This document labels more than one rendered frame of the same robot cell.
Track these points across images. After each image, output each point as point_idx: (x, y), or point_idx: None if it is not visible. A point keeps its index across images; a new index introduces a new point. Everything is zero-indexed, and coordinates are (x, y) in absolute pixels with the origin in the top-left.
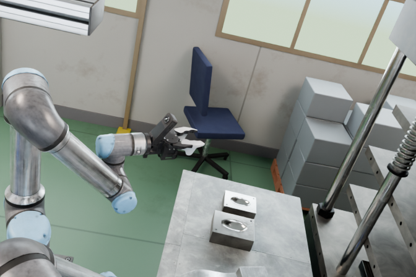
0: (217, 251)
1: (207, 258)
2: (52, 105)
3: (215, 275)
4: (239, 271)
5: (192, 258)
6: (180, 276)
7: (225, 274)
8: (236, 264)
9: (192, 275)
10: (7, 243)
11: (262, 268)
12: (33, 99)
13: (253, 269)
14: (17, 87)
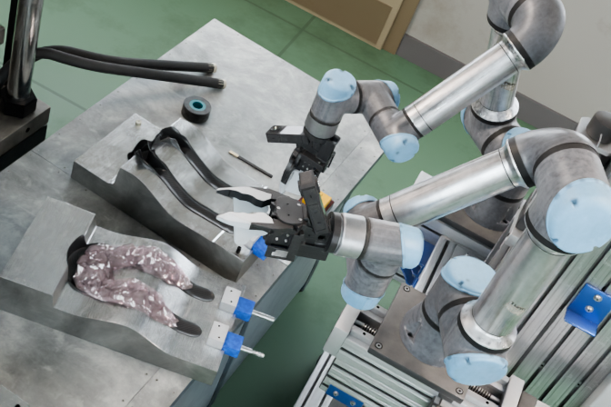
0: (23, 396)
1: (57, 389)
2: (542, 138)
3: (99, 312)
4: (55, 291)
5: (89, 402)
6: (158, 343)
7: (76, 312)
8: (6, 355)
9: (143, 325)
10: (554, 8)
11: (6, 275)
12: (572, 130)
13: (29, 280)
14: (597, 157)
